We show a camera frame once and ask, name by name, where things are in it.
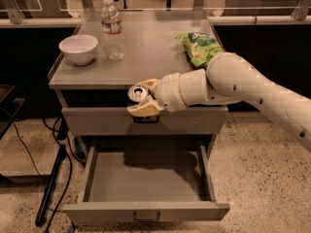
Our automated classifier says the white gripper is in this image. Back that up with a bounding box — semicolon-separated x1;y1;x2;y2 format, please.
126;69;208;117

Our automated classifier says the blue pepsi can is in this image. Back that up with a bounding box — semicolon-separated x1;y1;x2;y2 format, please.
127;85;149;104

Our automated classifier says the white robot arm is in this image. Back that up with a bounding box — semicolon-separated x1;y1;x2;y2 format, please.
127;52;311;150

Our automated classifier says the grey upper drawer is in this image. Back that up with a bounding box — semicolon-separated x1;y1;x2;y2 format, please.
62;107;227;136

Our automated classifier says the grey drawer cabinet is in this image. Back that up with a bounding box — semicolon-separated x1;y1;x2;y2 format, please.
50;11;214;151

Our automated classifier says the open grey lower drawer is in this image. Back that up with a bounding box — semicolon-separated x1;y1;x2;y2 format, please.
63;146;230;223

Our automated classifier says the clear plastic water bottle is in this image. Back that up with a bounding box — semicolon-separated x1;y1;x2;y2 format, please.
101;0;124;61

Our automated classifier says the green chip bag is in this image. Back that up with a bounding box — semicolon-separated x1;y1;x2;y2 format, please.
175;32;224;68

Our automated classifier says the white bowl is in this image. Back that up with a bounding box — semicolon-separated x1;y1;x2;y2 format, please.
58;34;98;65

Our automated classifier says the black table leg base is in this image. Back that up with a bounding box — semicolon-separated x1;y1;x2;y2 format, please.
35;145;66;227

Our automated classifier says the black floor cable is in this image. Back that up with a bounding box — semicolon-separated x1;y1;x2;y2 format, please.
0;109;86;233

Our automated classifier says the white rail bar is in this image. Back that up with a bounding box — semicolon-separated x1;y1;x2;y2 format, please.
0;16;311;28

